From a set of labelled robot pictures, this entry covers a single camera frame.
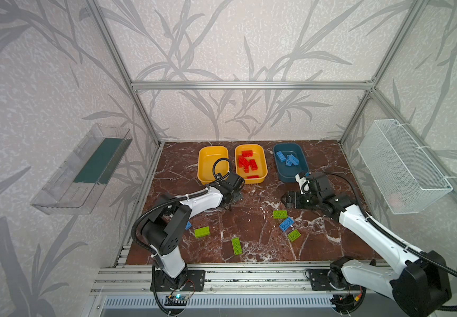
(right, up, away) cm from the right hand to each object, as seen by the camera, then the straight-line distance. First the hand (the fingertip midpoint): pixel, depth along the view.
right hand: (289, 192), depth 83 cm
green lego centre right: (-3, -11, +6) cm, 13 cm away
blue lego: (0, -15, +4) cm, 15 cm away
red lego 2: (-21, +13, +23) cm, 34 cm away
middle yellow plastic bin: (-10, +16, +29) cm, 35 cm away
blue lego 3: (+10, +13, +25) cm, 30 cm away
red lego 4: (-17, +9, +25) cm, 32 cm away
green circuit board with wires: (-45, -38, -12) cm, 60 cm away
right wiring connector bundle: (+19, -40, -10) cm, 45 cm away
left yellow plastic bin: (-40, +16, +29) cm, 52 cm away
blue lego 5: (-44, -15, +3) cm, 47 cm away
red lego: (-17, +18, +31) cm, 40 cm away
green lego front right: (+2, -19, +1) cm, 19 cm away
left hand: (-23, -1, +11) cm, 25 cm away
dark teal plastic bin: (+3, +7, +16) cm, 18 cm away
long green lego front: (-22, -22, -3) cm, 31 cm away
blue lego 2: (+2, +16, +28) cm, 32 cm away
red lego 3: (-14, +11, +25) cm, 31 cm away
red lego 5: (-14, +5, +21) cm, 25 cm away
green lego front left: (-38, -17, +1) cm, 42 cm away
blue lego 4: (+7, +14, +25) cm, 29 cm away
